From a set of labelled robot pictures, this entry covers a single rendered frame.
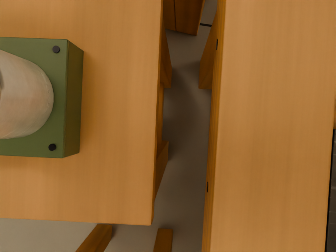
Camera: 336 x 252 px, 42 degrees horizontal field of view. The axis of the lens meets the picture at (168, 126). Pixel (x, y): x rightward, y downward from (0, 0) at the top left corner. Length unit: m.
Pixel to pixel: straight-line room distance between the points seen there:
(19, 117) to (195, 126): 1.04
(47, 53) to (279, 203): 0.33
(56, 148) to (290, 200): 0.28
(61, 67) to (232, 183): 0.24
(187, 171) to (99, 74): 0.89
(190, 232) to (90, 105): 0.95
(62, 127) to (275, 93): 0.25
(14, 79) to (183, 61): 1.07
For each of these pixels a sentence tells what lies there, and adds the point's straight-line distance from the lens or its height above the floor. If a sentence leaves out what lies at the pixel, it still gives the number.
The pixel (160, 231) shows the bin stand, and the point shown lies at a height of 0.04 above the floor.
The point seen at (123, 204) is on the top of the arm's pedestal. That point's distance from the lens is 0.60.
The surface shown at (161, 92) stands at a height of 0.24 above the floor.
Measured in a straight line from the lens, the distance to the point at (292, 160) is 0.55.
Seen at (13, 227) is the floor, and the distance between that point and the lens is 1.58.
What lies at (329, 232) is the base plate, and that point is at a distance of 0.58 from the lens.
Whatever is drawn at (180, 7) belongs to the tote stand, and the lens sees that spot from 1.15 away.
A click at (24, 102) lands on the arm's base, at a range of 0.44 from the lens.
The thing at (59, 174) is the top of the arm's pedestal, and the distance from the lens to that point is 0.61.
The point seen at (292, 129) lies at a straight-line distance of 0.55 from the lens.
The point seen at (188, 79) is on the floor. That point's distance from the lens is 1.44.
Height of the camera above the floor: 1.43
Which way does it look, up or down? 88 degrees down
